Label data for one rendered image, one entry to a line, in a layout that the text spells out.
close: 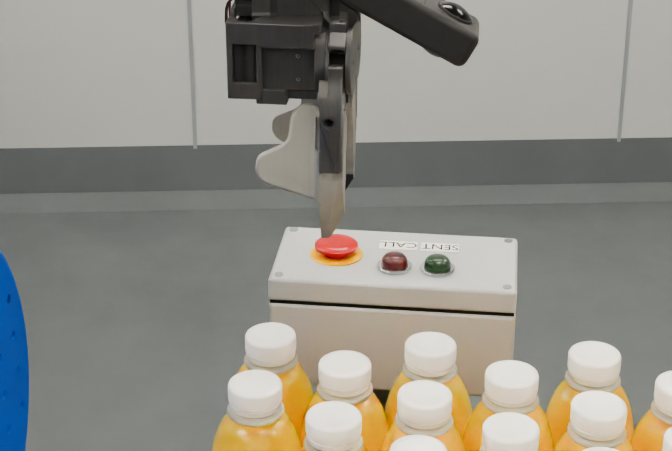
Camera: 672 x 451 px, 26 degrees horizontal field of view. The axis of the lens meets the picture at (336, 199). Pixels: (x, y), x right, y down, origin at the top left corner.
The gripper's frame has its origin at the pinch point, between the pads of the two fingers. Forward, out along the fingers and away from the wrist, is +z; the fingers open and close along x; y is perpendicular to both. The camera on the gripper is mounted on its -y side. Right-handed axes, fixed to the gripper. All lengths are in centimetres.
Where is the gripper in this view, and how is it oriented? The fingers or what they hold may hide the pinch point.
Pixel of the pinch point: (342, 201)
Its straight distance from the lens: 101.2
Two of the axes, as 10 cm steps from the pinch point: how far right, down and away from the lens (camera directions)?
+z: 0.0, 9.1, 4.2
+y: -9.9, -0.5, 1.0
